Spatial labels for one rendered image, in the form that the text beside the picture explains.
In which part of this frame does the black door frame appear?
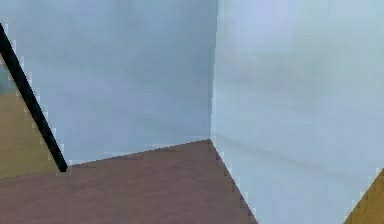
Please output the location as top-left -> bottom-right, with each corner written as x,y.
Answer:
0,22 -> 69,173

